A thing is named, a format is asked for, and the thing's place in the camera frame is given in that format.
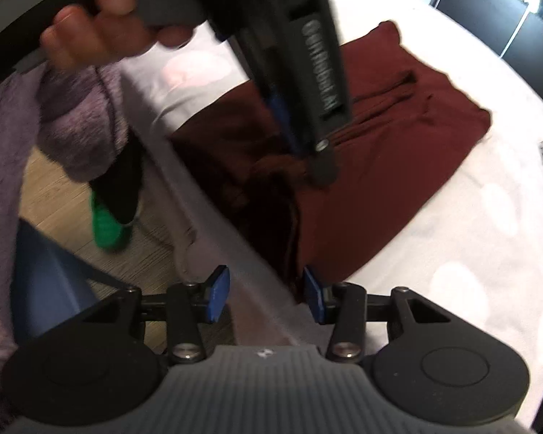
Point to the person's purple sweater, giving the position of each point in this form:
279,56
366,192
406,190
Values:
0,235

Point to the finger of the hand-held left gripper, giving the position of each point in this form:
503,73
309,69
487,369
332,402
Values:
322,162
286,122

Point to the person's left hand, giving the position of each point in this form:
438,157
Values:
104,36

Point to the maroon sweater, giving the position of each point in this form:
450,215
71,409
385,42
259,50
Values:
366,144

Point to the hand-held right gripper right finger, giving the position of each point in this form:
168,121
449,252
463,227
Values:
313,296

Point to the polka dot bed blanket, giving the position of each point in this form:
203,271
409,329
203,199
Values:
457,235

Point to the person's leg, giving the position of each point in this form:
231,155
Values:
120,176

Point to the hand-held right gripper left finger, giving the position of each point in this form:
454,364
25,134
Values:
218,294

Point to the green slipper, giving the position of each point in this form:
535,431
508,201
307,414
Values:
109,226

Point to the person's left forearm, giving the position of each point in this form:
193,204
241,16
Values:
81,117

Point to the dark wardrobe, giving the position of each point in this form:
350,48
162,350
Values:
502,13

